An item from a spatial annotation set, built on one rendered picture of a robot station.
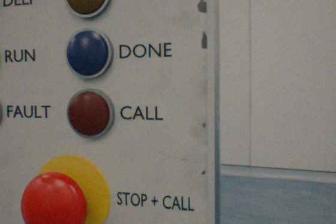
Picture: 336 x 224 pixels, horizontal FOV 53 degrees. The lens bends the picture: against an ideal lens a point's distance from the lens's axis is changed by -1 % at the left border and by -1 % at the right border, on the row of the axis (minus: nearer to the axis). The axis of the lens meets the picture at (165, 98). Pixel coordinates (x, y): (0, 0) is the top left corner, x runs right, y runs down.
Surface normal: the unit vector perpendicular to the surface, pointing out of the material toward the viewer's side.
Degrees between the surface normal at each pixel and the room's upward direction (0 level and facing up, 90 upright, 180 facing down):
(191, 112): 90
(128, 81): 90
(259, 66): 90
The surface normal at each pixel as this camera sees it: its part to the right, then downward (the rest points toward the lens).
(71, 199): 0.14, -0.13
